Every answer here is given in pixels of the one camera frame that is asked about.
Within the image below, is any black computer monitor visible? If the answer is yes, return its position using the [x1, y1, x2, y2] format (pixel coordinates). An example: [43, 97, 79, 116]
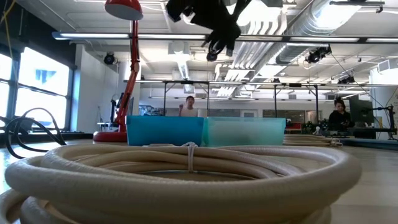
[348, 95, 376, 125]

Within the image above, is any red desk lamp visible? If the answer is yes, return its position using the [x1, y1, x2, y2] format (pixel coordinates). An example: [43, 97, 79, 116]
[93, 0, 144, 143]

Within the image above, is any teal translucent plastic bin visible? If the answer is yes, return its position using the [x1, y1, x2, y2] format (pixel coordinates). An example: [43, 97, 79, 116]
[202, 116, 287, 147]

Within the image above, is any blue plastic bin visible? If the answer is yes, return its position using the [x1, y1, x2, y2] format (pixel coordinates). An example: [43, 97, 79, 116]
[126, 115, 205, 147]

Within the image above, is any black cable tie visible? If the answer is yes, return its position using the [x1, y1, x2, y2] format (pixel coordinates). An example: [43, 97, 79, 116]
[203, 29, 234, 62]

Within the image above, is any person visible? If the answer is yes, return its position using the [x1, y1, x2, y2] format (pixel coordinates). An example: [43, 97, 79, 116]
[328, 96, 352, 131]
[177, 95, 200, 118]

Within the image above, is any black metal rack frame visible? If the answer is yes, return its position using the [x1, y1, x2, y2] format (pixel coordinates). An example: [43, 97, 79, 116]
[162, 80, 210, 118]
[273, 82, 320, 119]

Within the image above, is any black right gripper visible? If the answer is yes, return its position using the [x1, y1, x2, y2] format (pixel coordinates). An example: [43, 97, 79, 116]
[190, 0, 242, 52]

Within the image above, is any black monitor stand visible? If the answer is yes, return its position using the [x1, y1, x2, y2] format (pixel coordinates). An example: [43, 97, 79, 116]
[373, 104, 397, 141]

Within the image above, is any black ceiling camera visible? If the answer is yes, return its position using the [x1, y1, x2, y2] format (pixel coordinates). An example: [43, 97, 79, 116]
[337, 75, 356, 85]
[305, 45, 333, 65]

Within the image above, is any large window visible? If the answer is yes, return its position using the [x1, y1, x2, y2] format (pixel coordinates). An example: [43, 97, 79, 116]
[0, 46, 75, 131]

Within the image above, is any white air duct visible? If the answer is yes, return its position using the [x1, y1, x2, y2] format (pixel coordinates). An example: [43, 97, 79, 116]
[167, 40, 191, 80]

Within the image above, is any white ceiling pipe bundle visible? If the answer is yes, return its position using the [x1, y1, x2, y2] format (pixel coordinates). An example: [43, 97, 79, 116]
[214, 9, 290, 98]

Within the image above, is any dark background monitor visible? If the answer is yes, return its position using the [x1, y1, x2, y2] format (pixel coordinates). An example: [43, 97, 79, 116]
[109, 92, 135, 124]

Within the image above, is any white wall vent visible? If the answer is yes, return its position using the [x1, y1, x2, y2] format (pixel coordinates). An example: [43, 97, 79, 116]
[377, 57, 398, 73]

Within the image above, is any white usb cable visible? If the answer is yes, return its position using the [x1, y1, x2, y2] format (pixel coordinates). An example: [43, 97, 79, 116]
[282, 133, 344, 148]
[0, 141, 363, 224]

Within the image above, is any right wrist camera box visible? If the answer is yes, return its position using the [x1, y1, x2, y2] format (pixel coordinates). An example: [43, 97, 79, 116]
[166, 0, 191, 23]

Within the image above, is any long ceiling light strip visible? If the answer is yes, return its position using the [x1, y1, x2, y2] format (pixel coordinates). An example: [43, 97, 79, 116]
[52, 30, 398, 44]

